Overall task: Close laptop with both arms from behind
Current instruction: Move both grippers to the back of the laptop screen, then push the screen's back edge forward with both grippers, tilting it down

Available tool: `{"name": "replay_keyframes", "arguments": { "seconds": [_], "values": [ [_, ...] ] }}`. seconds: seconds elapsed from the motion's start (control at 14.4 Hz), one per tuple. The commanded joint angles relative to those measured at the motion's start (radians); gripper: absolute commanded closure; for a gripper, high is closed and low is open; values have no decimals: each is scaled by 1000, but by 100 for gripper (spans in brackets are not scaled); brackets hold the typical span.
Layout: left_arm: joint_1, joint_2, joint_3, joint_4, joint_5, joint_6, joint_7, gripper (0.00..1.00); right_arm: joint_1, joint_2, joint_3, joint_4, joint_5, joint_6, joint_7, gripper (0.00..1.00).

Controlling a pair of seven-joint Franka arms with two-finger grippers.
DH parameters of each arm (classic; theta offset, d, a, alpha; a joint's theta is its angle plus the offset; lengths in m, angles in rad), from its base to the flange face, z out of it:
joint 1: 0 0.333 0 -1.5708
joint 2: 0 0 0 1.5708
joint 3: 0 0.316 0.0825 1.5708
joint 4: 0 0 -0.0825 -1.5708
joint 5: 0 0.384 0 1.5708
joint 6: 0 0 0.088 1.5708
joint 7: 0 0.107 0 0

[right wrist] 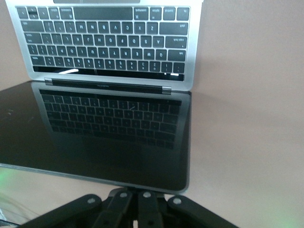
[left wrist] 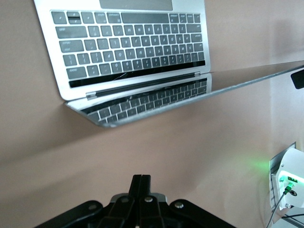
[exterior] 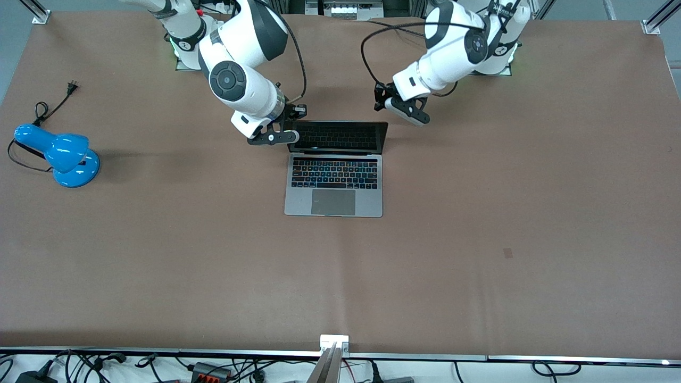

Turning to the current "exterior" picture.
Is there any grey control box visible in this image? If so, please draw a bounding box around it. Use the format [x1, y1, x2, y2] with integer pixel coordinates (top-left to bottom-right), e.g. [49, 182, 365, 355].
[305, 0, 385, 22]

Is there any black power adapter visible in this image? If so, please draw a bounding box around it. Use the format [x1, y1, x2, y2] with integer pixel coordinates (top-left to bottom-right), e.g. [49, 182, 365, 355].
[15, 366, 58, 383]

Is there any silver grey laptop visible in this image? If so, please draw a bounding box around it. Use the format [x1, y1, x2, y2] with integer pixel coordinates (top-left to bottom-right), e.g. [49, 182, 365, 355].
[284, 121, 389, 218]

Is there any silver mounting bracket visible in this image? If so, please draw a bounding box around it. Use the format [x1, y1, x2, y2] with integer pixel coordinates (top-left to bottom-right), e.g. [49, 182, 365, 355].
[319, 334, 350, 356]

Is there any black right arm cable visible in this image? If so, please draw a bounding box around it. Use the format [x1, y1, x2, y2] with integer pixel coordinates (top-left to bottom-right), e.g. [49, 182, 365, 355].
[255, 0, 309, 107]

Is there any aluminium table edge rail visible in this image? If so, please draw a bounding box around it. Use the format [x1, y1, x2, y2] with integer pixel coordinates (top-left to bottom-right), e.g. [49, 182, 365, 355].
[0, 346, 681, 368]

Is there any black lamp power cable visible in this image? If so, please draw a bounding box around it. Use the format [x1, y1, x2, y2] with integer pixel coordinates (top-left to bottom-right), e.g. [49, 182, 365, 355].
[7, 80, 80, 173]

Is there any black box with orange buttons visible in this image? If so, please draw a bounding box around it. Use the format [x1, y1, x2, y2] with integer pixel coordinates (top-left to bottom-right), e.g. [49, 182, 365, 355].
[190, 362, 233, 383]

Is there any aluminium corner frame post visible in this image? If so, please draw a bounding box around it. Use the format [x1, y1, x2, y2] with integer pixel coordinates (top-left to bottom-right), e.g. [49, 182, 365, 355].
[19, 0, 52, 25]
[641, 0, 681, 36]

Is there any blue desk lamp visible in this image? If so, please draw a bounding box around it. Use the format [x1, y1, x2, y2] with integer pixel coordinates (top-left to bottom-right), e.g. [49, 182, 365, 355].
[13, 123, 101, 188]

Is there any aluminium profile beam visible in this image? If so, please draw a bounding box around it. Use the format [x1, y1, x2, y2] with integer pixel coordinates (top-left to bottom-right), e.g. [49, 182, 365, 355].
[306, 343, 344, 383]

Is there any black looped floor cable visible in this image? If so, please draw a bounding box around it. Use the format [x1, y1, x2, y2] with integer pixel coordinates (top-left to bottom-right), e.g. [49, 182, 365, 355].
[532, 360, 582, 379]

